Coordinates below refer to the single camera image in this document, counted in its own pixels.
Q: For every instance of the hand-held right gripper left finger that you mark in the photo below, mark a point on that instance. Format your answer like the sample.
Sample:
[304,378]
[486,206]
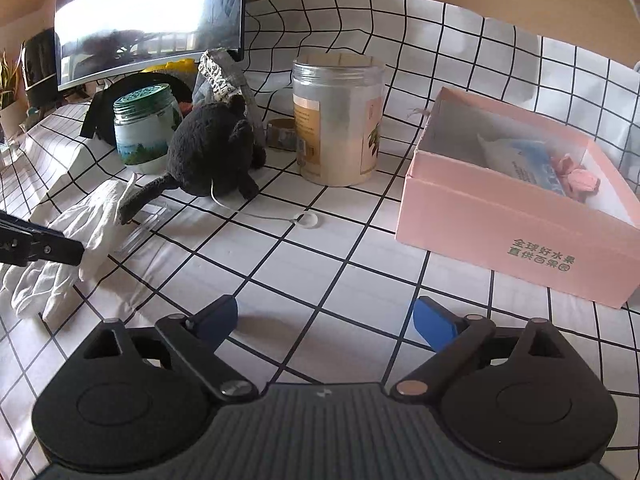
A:
[220,316]

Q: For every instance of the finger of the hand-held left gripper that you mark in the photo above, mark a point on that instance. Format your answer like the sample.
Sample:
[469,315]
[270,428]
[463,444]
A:
[50,249]

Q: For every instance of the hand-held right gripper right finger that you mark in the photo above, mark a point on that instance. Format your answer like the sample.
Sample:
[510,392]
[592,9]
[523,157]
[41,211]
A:
[432,322]

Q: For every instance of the white cotton glove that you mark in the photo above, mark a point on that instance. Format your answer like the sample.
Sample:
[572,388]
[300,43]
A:
[85,230]

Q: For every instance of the pink cardboard box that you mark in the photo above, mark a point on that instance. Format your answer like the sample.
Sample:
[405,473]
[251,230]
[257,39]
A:
[500,220]

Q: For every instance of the brown tape roll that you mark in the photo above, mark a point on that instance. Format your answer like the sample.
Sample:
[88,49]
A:
[281,135]

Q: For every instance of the clear plastic piece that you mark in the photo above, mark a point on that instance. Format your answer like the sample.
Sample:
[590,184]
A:
[142,227]

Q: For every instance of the white checkered tablecloth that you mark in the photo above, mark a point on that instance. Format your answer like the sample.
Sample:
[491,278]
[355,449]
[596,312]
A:
[310,270]

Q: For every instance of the green lid glass jar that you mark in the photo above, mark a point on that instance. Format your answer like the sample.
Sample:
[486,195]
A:
[145,135]

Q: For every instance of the black round bag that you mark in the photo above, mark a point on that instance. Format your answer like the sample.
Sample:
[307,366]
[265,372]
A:
[105,105]

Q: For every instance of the small potted plant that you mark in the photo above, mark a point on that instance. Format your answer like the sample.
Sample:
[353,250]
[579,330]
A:
[7,95]

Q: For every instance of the black plush mouse toy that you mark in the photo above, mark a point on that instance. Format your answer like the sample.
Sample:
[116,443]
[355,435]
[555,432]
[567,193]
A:
[210,150]

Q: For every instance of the black cylinder speaker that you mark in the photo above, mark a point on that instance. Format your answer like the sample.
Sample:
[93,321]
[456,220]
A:
[37,65]

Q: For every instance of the white wet wipes pack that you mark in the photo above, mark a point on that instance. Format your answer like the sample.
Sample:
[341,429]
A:
[520,160]

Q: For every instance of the large clear plastic jar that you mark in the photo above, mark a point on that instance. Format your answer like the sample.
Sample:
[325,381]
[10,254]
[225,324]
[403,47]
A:
[335,125]

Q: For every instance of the yellow object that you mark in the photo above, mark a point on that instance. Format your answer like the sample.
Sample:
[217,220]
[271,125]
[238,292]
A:
[175,66]

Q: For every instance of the black computer monitor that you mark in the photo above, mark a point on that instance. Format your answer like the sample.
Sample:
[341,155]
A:
[150,5]

